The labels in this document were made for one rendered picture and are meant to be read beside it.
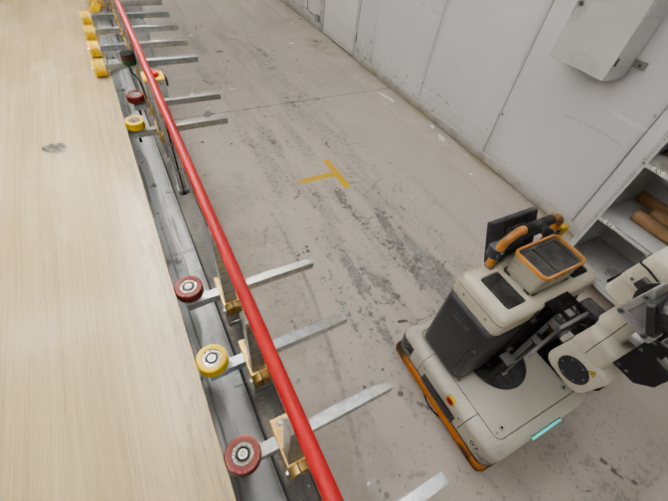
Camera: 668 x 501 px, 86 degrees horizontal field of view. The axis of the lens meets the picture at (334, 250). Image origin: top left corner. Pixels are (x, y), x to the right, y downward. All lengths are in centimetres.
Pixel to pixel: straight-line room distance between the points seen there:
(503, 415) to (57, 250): 179
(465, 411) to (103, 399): 136
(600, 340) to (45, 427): 151
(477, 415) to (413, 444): 36
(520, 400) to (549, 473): 42
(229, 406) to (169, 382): 30
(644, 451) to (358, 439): 143
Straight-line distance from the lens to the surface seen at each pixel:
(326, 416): 101
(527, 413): 191
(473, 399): 181
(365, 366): 203
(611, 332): 143
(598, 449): 240
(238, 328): 130
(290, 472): 98
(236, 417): 127
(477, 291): 142
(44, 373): 117
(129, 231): 138
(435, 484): 106
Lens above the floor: 182
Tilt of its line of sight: 48 degrees down
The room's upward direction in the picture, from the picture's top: 9 degrees clockwise
